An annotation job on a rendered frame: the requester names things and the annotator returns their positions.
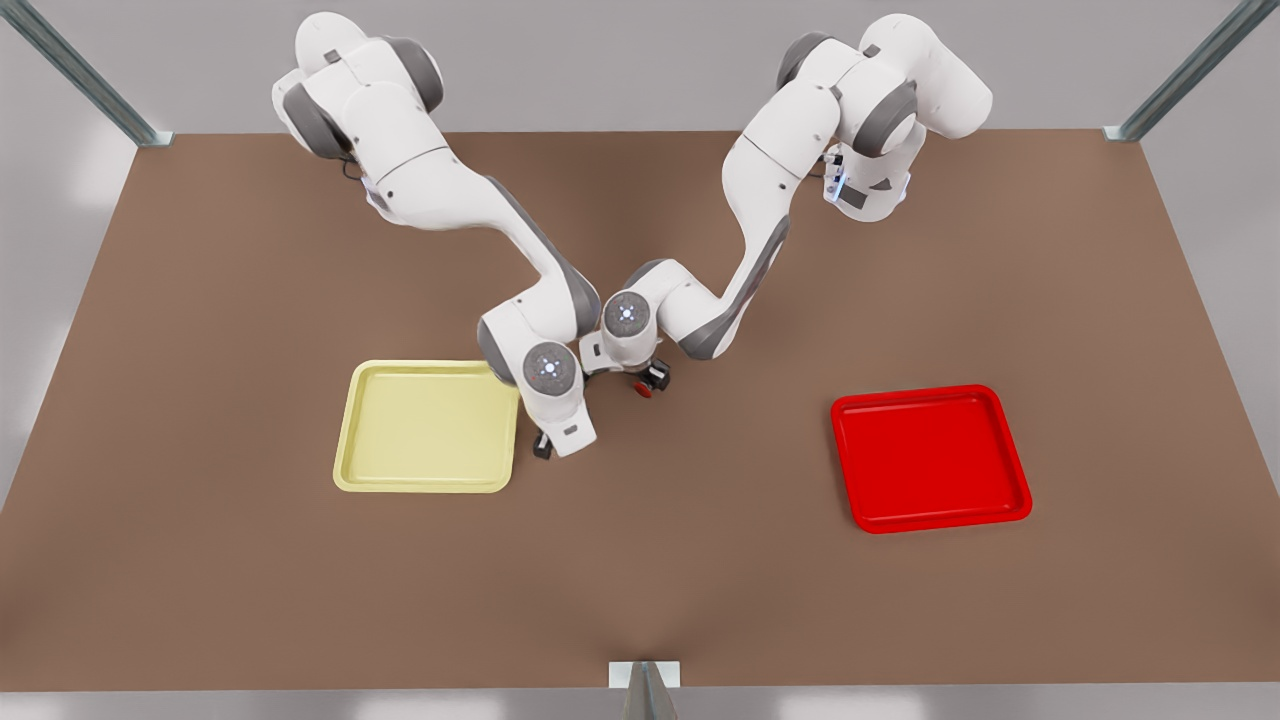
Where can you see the silver frame post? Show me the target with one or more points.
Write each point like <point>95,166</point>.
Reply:
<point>85,75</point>
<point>645,690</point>
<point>1185,70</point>

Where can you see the yellow square tray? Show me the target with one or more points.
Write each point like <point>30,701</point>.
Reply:
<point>427,427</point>

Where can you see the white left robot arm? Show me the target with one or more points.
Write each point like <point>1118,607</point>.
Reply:
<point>800,130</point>

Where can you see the red square tray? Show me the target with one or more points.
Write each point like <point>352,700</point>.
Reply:
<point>929,458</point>

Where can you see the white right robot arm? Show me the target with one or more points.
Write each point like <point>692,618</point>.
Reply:
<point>420,165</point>

